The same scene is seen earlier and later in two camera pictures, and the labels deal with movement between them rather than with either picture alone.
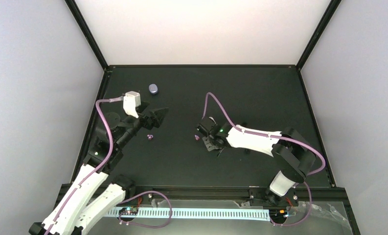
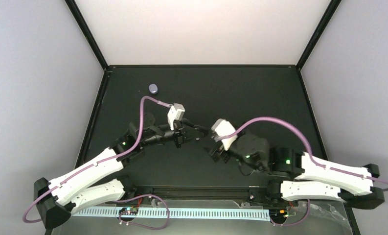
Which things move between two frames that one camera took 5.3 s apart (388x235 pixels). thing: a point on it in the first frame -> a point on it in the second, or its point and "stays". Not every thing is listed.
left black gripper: [155, 121] -> [178, 131]
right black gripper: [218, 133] -> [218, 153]
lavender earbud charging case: [153, 88] stays
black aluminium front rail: [234, 193] stays
